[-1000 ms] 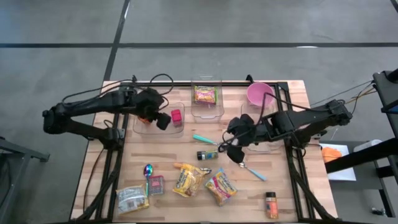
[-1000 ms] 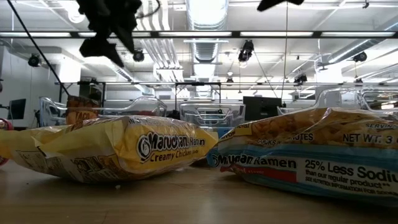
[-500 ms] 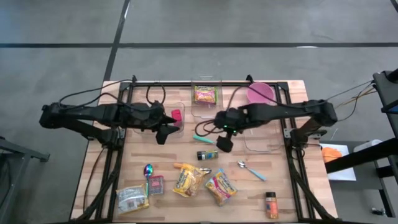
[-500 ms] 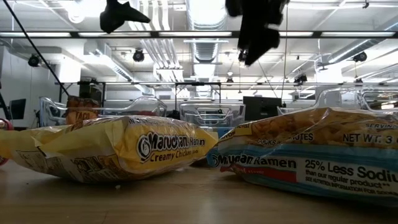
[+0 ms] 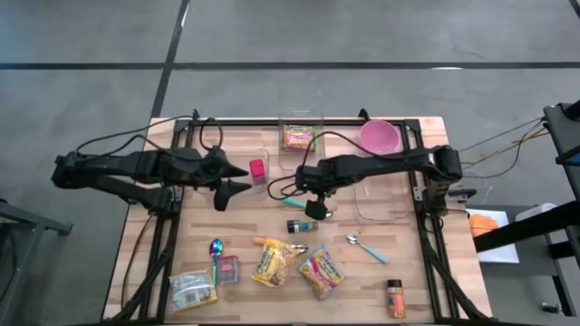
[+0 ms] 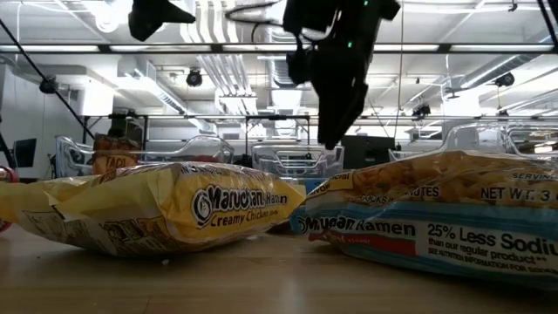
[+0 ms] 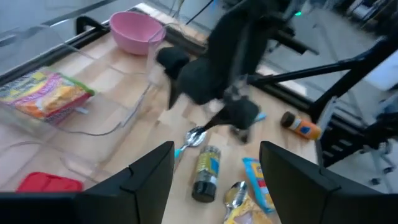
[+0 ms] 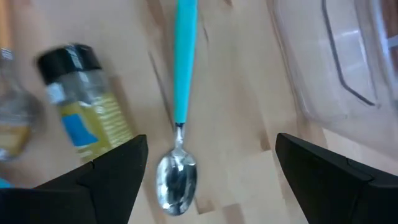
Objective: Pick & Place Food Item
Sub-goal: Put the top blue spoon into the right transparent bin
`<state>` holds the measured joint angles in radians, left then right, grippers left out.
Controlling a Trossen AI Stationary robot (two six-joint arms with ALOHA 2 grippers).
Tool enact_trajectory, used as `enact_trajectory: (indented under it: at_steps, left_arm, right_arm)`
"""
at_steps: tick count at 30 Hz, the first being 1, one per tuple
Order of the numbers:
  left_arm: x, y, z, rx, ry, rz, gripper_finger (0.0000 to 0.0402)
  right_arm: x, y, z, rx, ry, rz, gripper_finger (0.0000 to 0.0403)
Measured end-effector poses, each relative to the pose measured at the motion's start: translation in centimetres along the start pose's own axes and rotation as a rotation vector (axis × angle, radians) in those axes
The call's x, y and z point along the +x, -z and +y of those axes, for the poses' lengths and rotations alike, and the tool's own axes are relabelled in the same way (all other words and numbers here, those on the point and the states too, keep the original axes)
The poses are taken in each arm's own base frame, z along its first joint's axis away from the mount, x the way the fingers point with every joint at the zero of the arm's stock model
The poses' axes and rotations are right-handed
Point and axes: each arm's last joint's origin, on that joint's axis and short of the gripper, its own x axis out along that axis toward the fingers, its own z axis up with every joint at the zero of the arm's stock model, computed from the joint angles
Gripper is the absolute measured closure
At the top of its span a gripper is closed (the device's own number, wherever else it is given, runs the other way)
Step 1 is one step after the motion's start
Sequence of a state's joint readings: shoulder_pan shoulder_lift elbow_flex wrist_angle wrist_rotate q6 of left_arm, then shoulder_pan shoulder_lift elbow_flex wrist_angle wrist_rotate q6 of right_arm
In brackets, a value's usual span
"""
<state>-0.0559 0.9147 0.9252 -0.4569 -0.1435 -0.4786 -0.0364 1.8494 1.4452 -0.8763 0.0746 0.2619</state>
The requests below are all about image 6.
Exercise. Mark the black overhead frame bar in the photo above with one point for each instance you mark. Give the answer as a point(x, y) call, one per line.
point(174, 48)

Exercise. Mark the orange taco seasoning packet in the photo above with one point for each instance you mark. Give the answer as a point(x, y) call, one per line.
point(114, 161)

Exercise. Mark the silver ceiling air duct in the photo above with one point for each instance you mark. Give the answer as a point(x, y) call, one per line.
point(274, 70)

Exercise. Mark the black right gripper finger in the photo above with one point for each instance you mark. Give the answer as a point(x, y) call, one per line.
point(331, 118)
point(355, 100)

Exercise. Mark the black ceiling spotlight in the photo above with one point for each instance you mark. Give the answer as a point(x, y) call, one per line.
point(194, 77)
point(48, 85)
point(421, 110)
point(505, 79)

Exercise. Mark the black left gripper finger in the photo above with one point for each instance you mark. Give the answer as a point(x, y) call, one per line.
point(152, 17)

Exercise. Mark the clear plastic bin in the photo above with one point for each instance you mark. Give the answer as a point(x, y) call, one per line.
point(296, 161)
point(196, 152)
point(471, 137)

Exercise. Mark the black metal background frame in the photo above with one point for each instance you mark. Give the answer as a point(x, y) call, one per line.
point(279, 117)

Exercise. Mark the blue beef ramen packet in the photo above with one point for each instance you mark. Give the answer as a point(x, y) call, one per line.
point(436, 227)

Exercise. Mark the large black monitor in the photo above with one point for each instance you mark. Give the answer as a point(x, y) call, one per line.
point(370, 154)

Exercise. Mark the small black monitor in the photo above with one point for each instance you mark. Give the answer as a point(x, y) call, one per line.
point(25, 152)

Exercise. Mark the yellow creamy chicken ramen packet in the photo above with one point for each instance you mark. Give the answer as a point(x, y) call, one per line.
point(196, 205)

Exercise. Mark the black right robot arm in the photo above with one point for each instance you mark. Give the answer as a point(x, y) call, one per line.
point(314, 13)

